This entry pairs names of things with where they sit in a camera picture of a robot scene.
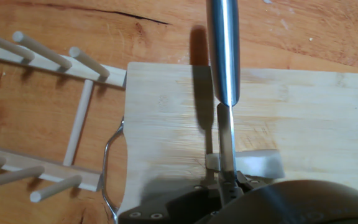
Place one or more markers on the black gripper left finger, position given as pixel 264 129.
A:
pixel 172 208

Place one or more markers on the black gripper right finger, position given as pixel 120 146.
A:
pixel 250 184

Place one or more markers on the steel cleaver knife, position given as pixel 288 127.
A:
pixel 224 46

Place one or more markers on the white radish chunk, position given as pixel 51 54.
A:
pixel 259 163

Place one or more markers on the wooden cutting board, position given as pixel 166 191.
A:
pixel 291 109

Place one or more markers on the wooden peg dish rack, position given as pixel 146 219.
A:
pixel 79 118

